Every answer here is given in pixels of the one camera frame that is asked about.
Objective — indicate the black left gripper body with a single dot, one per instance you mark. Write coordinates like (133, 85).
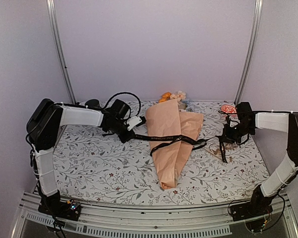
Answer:
(123, 137)

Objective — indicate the red patterned small dish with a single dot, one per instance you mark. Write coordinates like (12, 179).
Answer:
(228, 109)

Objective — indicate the peach wrapping paper sheet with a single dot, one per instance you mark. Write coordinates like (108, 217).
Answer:
(166, 119)

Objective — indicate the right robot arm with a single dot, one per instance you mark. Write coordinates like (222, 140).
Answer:
(278, 137)

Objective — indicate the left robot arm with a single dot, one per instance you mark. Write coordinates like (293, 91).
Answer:
(48, 122)

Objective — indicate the orange fake flower stem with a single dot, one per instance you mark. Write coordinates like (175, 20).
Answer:
(179, 96)

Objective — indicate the tan ribbon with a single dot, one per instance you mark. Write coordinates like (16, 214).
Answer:
(216, 151)

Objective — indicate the black printed ribbon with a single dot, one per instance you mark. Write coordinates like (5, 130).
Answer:
(168, 140)

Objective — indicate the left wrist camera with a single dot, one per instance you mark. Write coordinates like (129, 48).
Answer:
(135, 122)

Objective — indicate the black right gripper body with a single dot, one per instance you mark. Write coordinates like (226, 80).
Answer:
(234, 135)

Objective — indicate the dark grey mug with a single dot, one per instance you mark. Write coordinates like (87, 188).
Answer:
(93, 103)

